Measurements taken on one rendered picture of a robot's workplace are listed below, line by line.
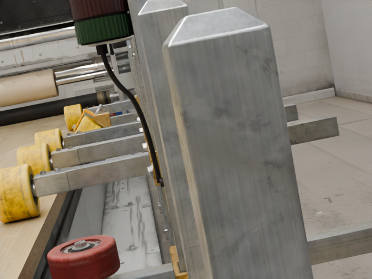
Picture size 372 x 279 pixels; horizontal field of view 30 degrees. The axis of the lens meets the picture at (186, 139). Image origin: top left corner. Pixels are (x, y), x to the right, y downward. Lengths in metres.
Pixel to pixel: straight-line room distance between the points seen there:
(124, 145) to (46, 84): 1.80
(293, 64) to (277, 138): 9.36
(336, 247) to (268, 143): 0.61
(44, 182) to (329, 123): 0.43
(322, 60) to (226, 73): 9.47
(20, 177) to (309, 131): 0.43
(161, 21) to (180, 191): 0.12
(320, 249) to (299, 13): 8.84
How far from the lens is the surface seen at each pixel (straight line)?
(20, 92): 3.08
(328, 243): 0.84
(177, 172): 0.49
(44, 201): 1.17
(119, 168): 1.04
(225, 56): 0.23
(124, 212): 2.23
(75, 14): 0.73
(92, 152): 1.29
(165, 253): 1.44
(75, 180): 1.04
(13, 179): 1.03
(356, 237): 0.84
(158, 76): 0.48
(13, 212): 1.04
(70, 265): 0.79
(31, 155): 1.28
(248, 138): 0.23
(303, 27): 9.63
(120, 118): 1.78
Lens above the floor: 1.11
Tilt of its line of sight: 8 degrees down
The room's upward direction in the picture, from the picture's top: 11 degrees counter-clockwise
